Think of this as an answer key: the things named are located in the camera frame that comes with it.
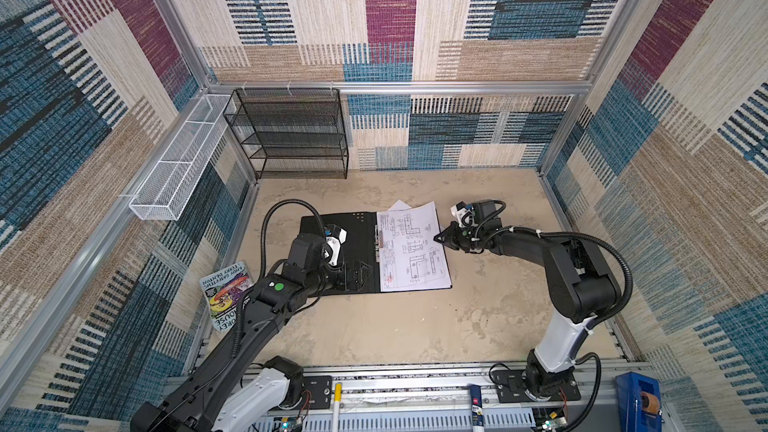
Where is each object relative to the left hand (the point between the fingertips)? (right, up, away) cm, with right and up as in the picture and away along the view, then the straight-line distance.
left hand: (357, 264), depth 76 cm
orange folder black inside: (-2, +1, +28) cm, 28 cm away
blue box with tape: (+62, -28, -10) cm, 69 cm away
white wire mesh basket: (-59, +21, +17) cm, 65 cm away
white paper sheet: (+15, -2, +20) cm, 25 cm away
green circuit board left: (-15, -36, -6) cm, 40 cm away
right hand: (+22, +4, +18) cm, 29 cm away
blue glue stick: (+28, -32, -6) cm, 43 cm away
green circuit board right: (+46, -35, -6) cm, 58 cm away
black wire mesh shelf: (-27, +41, +33) cm, 59 cm away
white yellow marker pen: (-4, -31, -4) cm, 32 cm away
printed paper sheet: (+12, +14, +35) cm, 40 cm away
